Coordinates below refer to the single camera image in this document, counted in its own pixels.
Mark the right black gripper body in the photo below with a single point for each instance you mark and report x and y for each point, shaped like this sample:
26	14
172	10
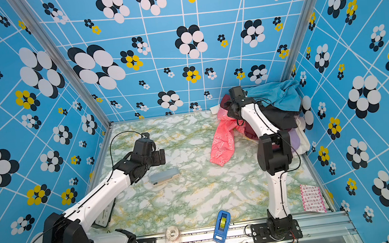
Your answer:
231	111

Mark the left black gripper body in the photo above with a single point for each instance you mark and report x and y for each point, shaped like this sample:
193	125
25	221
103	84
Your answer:
155	160

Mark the pink printed cloth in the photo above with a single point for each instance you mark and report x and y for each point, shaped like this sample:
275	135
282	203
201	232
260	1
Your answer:
223	145

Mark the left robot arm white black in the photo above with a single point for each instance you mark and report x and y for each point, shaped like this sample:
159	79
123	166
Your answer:
73	224

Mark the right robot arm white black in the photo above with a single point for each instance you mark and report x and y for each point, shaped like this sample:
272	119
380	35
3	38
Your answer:
274	155

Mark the teal cloth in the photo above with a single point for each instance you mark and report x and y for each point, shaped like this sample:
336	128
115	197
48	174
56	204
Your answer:
281	95

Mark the dark grey cloth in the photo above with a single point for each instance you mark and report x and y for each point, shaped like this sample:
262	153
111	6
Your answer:
284	120

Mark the lavender cloth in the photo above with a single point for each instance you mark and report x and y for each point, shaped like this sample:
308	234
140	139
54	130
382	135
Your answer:
295	139

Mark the grey rectangular box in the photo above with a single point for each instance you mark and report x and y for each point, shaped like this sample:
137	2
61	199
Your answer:
164	176

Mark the clear tape roll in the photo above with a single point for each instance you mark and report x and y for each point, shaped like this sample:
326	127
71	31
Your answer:
172	234

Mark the blue tape dispenser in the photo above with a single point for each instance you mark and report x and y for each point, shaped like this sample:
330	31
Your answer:
222	227

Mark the pink patterned card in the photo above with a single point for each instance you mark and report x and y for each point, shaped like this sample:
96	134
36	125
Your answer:
312	199

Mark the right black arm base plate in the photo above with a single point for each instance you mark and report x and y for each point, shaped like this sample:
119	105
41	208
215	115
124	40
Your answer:
283	230

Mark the right aluminium corner post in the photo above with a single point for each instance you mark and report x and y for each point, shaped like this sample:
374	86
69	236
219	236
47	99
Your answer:
298	37

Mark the aluminium corner post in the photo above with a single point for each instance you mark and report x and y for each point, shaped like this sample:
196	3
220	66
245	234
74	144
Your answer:
22	10
298	37

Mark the left aluminium corner post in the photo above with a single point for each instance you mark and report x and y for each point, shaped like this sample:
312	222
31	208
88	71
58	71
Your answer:
22	10

